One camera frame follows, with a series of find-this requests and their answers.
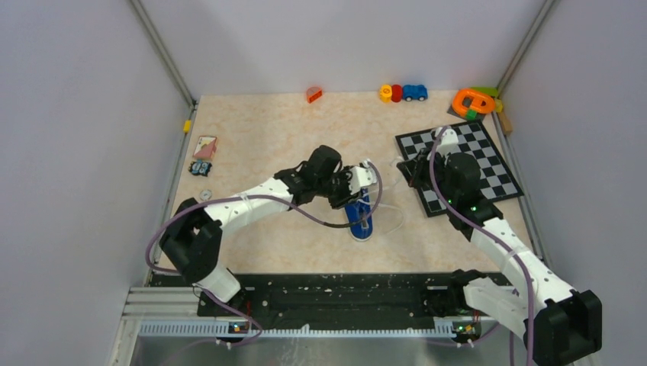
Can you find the small blue toy robot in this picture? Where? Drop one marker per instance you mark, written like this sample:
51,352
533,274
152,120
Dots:
200,168

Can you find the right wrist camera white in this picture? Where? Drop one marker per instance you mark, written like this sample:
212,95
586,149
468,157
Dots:
445,140

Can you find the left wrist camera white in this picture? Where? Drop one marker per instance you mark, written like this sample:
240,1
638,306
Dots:
363,175

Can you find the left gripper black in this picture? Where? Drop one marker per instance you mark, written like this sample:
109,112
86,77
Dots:
336,203

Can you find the blue canvas sneaker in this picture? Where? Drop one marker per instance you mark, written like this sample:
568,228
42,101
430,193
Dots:
357,214

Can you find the orange plastic ring toy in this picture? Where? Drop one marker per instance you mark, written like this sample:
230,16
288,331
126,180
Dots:
469,103

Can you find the red toy block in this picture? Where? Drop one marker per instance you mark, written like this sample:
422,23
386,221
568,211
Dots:
396,93

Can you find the white cable duct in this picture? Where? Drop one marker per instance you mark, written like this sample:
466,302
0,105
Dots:
229,329

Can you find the wooden block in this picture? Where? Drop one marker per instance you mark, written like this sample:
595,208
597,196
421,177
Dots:
505,123

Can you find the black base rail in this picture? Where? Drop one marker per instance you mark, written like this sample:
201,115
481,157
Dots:
349,302

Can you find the black white chessboard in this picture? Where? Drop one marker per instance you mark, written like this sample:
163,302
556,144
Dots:
475,164

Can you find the blue toy car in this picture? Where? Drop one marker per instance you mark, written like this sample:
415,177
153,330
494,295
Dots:
414,92

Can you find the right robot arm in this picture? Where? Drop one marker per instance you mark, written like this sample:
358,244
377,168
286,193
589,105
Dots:
557,324

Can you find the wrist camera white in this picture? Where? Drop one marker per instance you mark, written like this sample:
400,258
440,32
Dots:
363,175
445,140

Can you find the orange lego brick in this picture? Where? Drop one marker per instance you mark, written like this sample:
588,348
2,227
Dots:
313,93

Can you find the white shoelace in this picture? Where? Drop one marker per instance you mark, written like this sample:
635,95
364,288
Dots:
387,217

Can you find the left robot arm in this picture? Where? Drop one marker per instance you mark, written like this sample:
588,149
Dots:
191,239

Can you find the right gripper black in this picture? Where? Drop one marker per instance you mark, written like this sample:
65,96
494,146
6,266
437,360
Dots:
421,163

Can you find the yellow toy block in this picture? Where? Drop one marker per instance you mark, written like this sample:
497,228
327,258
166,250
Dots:
385,93

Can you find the pink triangle puzzle card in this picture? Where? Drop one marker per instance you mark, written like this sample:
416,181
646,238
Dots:
205,148

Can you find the green toy block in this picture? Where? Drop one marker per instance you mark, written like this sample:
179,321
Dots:
491,91

